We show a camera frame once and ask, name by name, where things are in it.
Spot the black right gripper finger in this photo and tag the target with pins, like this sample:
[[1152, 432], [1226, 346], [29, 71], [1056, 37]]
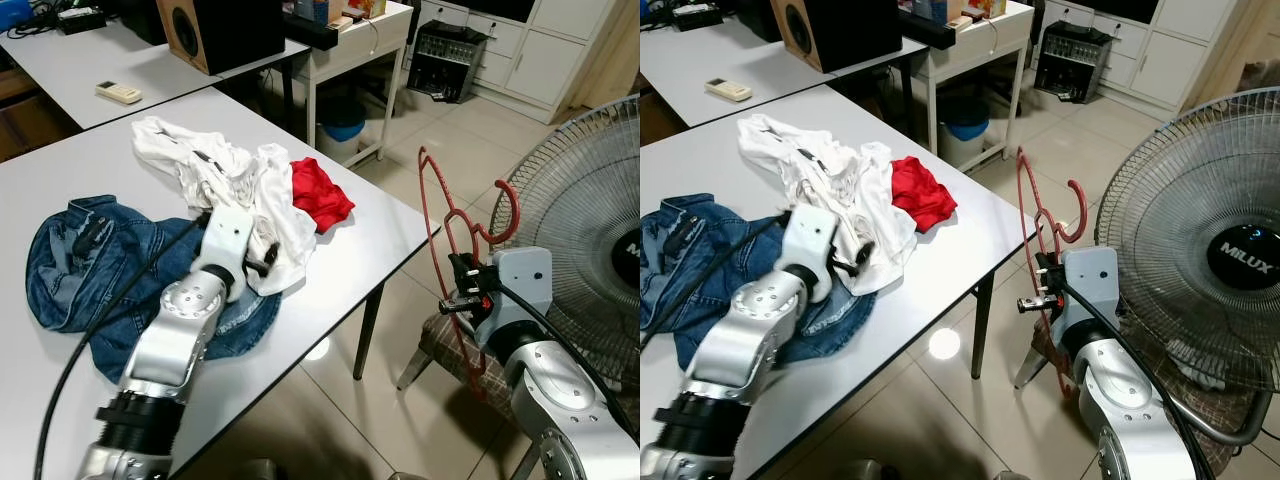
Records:
[[1052, 270], [454, 272], [1039, 272], [469, 270]]

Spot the red plastic hanger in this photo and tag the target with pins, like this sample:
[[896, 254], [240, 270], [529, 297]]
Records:
[[514, 210], [1088, 210]]

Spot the white t-shirt black print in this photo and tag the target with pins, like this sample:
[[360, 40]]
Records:
[[190, 160], [800, 160]]

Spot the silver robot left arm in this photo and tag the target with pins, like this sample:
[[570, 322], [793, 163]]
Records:
[[760, 340], [170, 350]]

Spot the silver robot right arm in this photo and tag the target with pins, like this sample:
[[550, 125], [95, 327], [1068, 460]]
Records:
[[1140, 410], [560, 400]]

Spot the brown cushioned metal chair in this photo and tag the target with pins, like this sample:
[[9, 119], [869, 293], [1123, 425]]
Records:
[[445, 345], [1040, 345]]

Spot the red crumpled garment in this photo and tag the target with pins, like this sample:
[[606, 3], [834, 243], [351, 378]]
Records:
[[920, 195], [320, 195]]

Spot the grey-white work table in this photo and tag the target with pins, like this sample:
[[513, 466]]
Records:
[[950, 250], [350, 250]]

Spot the grey standing fan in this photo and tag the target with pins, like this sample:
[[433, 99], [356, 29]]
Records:
[[1245, 260], [630, 260]]

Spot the white bin blue lid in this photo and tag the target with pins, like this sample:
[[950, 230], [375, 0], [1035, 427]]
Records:
[[342, 110], [965, 108]]

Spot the blue denim jacket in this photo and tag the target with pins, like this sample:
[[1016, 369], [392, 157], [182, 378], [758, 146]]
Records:
[[70, 270], [680, 260]]

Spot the black electronic device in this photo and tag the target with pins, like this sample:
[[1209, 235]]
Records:
[[445, 60], [1070, 60]]

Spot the cream remote control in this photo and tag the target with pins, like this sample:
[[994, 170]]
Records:
[[118, 92], [728, 90]]

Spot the white drawer cabinet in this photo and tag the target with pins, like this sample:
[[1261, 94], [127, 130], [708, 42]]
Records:
[[1170, 65], [545, 65]]

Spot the black wooden speaker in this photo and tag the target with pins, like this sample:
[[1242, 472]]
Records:
[[850, 35], [230, 35]]

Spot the black soundbar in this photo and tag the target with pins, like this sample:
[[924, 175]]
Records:
[[925, 30], [310, 32]]

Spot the white side table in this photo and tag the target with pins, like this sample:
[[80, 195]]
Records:
[[1000, 20], [380, 25]]

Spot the blue box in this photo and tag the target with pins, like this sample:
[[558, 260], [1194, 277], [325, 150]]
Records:
[[312, 10], [932, 10]]

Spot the grey-white desk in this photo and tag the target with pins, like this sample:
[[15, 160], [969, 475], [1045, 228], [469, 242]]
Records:
[[680, 65], [60, 70]]

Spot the yellow red snack box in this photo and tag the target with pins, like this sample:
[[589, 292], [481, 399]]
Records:
[[986, 8], [366, 8]]

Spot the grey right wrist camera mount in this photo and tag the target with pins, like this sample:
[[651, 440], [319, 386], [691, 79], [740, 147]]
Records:
[[520, 285], [1090, 285]]

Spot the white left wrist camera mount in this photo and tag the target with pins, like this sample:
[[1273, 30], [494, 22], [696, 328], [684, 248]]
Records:
[[225, 240], [810, 245]]

